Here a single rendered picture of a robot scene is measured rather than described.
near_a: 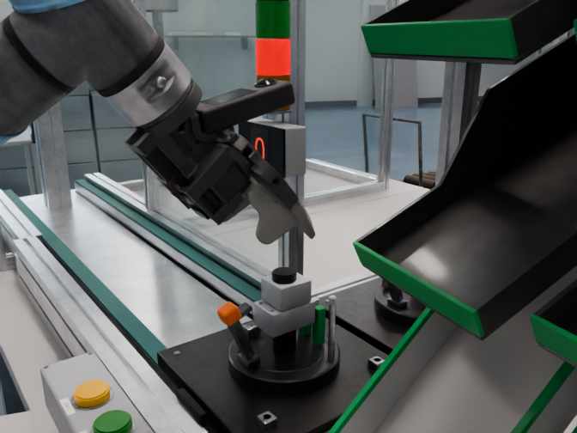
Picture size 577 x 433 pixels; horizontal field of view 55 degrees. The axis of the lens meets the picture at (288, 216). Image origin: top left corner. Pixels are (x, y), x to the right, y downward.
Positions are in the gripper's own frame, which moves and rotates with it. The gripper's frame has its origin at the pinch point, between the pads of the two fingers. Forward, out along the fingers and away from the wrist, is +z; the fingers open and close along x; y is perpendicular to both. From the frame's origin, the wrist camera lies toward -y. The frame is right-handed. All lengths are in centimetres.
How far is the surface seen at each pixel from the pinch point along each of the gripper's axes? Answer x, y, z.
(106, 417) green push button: -2.2, 29.5, 0.1
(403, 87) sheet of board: -766, -599, 605
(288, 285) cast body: 1.8, 6.0, 5.1
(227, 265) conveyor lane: -35.2, 4.9, 23.4
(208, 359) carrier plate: -6.3, 18.6, 9.5
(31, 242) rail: -68, 25, 5
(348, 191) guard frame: -82, -46, 75
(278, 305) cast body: 1.6, 8.4, 6.0
